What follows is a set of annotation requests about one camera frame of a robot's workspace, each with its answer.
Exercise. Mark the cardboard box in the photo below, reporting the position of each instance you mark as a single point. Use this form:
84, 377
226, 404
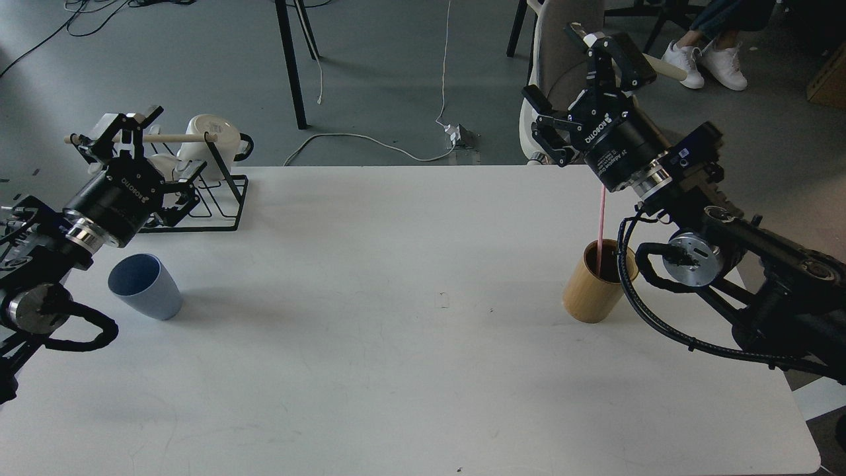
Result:
827, 87

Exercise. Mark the white mug lower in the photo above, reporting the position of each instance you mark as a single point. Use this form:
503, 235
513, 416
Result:
165, 164

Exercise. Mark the white sneaker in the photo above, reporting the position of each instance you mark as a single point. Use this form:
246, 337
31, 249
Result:
724, 66
685, 58

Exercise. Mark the black table leg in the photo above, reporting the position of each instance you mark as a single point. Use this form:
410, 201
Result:
289, 55

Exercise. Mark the blue cup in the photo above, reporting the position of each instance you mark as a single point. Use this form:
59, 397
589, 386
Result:
143, 282

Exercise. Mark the white mug upper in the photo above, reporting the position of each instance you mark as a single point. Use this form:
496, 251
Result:
231, 145

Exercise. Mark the black wire mug rack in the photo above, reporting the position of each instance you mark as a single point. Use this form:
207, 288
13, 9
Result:
221, 203

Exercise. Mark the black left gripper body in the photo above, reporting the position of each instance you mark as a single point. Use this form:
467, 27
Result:
120, 199

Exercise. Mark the white mug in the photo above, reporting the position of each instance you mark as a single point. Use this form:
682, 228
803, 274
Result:
231, 145
165, 164

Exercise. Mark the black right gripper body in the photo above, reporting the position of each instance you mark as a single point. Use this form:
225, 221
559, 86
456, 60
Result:
617, 138

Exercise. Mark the grey office chair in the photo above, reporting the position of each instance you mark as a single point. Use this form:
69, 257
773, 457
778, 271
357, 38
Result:
558, 65

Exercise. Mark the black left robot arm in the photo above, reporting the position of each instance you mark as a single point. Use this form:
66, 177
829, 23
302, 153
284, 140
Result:
43, 246

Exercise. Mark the bamboo cylinder holder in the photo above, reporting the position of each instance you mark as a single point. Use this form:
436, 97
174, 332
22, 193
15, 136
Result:
595, 287

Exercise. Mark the white sneaker left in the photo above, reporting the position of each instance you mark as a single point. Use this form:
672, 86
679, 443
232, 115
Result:
685, 58

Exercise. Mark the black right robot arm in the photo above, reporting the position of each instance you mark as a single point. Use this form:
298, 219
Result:
784, 301

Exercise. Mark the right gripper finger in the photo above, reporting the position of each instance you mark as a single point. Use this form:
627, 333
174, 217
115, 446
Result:
541, 142
616, 67

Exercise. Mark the pink chopstick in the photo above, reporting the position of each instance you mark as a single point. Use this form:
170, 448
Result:
600, 234

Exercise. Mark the white sneaker right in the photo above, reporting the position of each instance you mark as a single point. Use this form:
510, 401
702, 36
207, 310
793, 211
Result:
724, 66

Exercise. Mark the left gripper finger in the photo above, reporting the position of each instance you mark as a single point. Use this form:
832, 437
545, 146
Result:
116, 135
179, 196

